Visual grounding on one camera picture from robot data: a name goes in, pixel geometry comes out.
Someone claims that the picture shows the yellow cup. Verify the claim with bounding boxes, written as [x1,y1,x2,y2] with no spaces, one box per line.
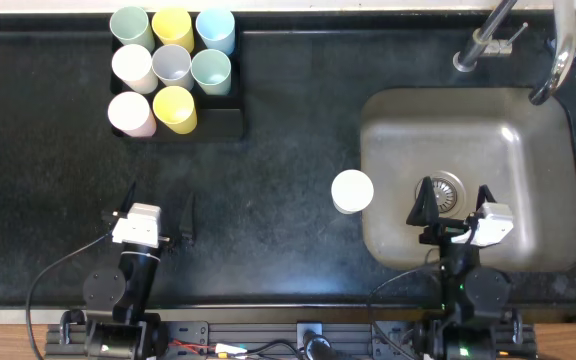
[150,6,196,54]
[152,85,199,136]

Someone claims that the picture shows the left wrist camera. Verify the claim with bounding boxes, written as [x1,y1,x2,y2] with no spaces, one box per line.
[111,202,163,250]

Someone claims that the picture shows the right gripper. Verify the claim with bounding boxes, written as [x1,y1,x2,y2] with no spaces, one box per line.
[406,175,498,247]

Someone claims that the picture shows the steel tap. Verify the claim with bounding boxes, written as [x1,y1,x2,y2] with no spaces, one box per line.
[451,0,576,107]

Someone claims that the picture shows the green cup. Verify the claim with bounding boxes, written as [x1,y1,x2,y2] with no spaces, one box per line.
[109,5,157,53]
[190,48,233,97]

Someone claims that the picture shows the white cup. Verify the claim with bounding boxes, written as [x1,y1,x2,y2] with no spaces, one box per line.
[111,43,160,95]
[330,169,375,215]

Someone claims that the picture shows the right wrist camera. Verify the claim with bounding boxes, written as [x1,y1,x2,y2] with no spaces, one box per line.
[451,201,515,248]

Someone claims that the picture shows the mounting rail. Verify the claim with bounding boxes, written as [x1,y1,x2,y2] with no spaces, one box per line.
[45,319,539,360]

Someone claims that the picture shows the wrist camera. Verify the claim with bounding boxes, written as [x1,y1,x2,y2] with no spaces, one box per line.
[111,202,163,250]
[451,201,515,248]

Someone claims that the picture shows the grey cup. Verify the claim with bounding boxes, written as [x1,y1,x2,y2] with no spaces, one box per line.
[151,43,195,92]

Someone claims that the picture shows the black tray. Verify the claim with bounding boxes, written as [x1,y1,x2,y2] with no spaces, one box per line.
[109,19,245,142]

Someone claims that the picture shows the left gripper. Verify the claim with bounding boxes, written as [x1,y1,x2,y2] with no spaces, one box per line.
[119,180,198,250]

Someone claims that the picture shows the steel sink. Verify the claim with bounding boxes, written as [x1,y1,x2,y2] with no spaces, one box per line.
[359,87,576,274]

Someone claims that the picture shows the pink cup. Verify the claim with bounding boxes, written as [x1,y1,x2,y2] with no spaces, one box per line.
[107,91,158,139]

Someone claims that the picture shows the blue cup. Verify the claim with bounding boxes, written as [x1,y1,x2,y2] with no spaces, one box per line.
[195,7,237,56]

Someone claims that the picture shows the black cable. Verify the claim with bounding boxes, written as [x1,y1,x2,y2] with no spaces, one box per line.
[24,231,115,360]
[365,213,480,360]

